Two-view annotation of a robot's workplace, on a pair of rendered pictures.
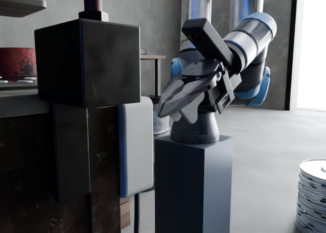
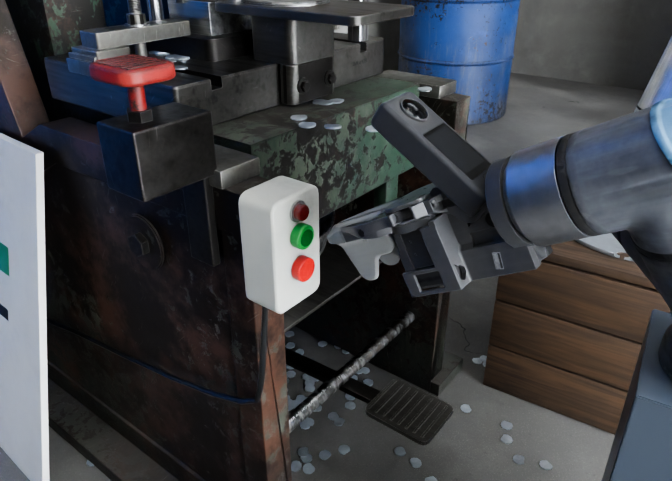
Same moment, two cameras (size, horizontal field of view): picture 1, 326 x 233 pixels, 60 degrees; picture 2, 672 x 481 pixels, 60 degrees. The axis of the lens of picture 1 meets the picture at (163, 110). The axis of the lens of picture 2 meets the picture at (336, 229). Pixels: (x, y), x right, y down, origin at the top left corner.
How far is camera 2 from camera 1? 67 cm
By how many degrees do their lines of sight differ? 79
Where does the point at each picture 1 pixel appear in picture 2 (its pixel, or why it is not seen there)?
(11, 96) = not seen: hidden behind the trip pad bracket
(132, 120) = (246, 220)
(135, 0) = not seen: outside the picture
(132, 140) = (247, 243)
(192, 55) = not seen: hidden behind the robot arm
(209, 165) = (653, 445)
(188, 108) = (356, 251)
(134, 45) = (130, 150)
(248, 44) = (530, 185)
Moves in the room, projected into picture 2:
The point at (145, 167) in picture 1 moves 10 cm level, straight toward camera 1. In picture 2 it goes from (265, 284) to (169, 295)
